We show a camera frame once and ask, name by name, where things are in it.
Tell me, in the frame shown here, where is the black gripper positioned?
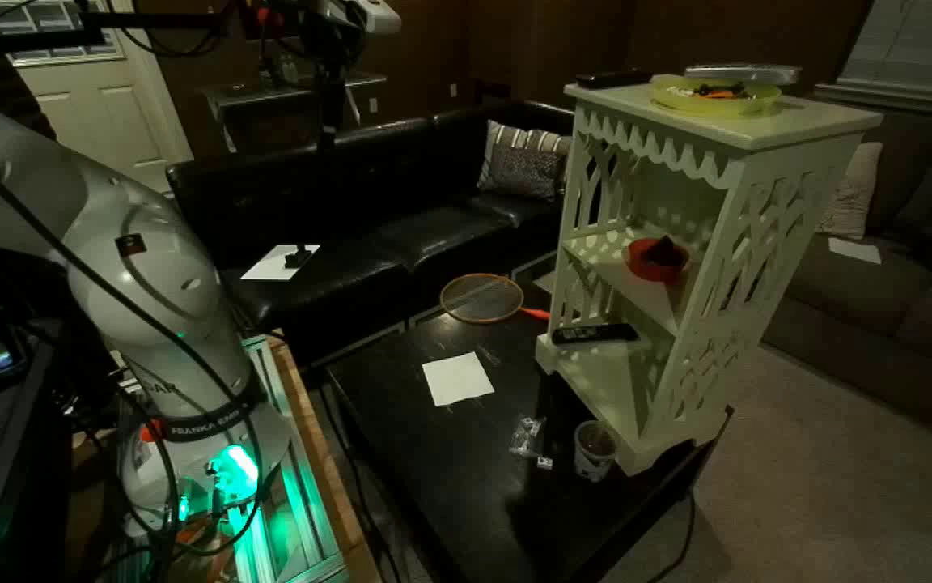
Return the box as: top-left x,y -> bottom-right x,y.
297,25 -> 371,140

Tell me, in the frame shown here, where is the white lattice shelf stand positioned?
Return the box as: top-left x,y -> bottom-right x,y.
532,79 -> 887,478

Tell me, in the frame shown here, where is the dark console table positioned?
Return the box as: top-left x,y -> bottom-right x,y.
205,68 -> 392,154

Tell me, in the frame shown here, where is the black leather sofa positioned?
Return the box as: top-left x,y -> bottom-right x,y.
166,98 -> 581,367

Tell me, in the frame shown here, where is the white paper with tripod foot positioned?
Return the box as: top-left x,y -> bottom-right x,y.
237,241 -> 323,285

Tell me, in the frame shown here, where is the patterned grey cushion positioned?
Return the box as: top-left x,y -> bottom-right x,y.
474,117 -> 573,201

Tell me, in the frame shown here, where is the white panel door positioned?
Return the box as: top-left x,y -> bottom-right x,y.
0,0 -> 199,197

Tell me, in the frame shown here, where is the plain black remote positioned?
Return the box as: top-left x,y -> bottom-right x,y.
575,68 -> 653,91

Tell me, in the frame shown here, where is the white paper sheet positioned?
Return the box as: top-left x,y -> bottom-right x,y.
417,351 -> 499,412

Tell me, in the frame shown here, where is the black remote with buttons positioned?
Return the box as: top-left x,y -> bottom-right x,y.
548,316 -> 644,351

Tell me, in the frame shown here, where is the red bowl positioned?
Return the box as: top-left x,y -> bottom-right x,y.
625,232 -> 692,289

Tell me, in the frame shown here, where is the yellow green plate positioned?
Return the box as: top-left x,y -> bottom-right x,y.
644,68 -> 788,120

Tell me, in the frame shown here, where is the grey flat dish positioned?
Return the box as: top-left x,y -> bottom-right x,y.
684,61 -> 803,91

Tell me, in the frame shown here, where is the white jug red cap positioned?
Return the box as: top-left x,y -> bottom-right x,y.
118,418 -> 184,531

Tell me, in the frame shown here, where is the wooden edged robot platform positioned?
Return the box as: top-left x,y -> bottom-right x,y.
162,334 -> 382,583

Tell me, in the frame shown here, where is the white paper cup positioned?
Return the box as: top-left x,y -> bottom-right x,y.
573,418 -> 622,486

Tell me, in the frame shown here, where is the light beige pillow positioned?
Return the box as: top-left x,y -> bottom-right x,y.
820,140 -> 887,244

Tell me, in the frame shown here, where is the small white paper note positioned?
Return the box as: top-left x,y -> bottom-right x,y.
824,232 -> 887,269

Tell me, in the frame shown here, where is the white window blind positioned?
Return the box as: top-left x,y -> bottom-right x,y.
815,0 -> 932,120

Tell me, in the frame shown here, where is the grey fabric sofa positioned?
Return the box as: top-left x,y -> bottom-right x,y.
761,100 -> 932,446

